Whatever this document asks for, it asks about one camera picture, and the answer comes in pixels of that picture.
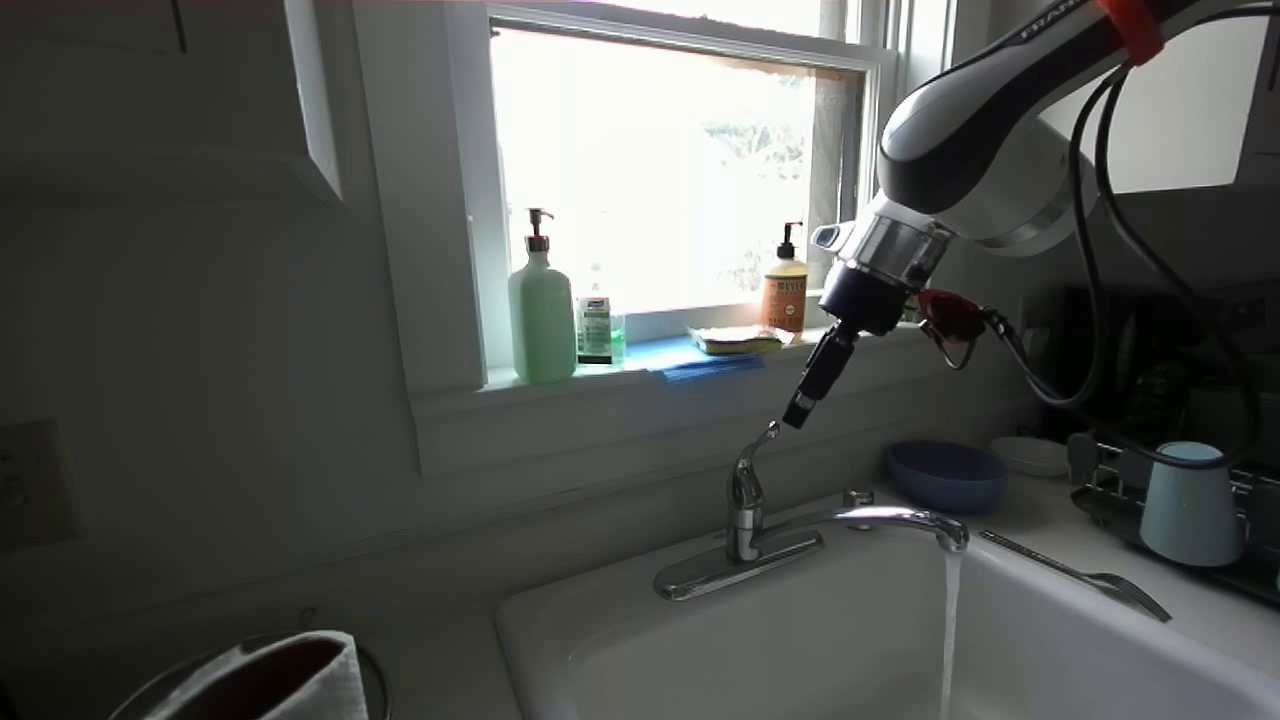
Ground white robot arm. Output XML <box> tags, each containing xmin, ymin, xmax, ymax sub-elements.
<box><xmin>780</xmin><ymin>0</ymin><xmax>1262</xmax><ymax>430</ymax></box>

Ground small green jar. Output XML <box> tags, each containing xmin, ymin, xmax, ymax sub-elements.
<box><xmin>577</xmin><ymin>295</ymin><xmax>625</xmax><ymax>364</ymax></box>

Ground blue bowl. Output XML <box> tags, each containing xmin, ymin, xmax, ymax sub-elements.
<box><xmin>883</xmin><ymin>442</ymin><xmax>1009</xmax><ymax>517</ymax></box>

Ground light blue cup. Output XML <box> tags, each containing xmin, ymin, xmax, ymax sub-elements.
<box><xmin>1141</xmin><ymin>442</ymin><xmax>1242</xmax><ymax>569</ymax></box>

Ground chrome sink faucet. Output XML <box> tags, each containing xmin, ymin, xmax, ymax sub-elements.
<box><xmin>651</xmin><ymin>419</ymin><xmax>966</xmax><ymax>600</ymax></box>

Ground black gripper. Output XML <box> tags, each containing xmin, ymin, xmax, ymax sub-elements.
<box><xmin>782</xmin><ymin>198</ymin><xmax>951</xmax><ymax>430</ymax></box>

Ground green soap dispenser bottle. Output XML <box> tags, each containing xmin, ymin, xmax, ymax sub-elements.
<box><xmin>506</xmin><ymin>208</ymin><xmax>577</xmax><ymax>386</ymax></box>

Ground amber soap dispenser bottle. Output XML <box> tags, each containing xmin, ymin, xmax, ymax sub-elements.
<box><xmin>759</xmin><ymin>219</ymin><xmax>806</xmax><ymax>333</ymax></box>

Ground blue cloth on sill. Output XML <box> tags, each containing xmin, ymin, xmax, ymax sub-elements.
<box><xmin>625</xmin><ymin>335</ymin><xmax>757</xmax><ymax>386</ymax></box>

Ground white kitchen sink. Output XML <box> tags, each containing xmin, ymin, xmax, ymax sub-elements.
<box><xmin>496</xmin><ymin>532</ymin><xmax>1280</xmax><ymax>720</ymax></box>

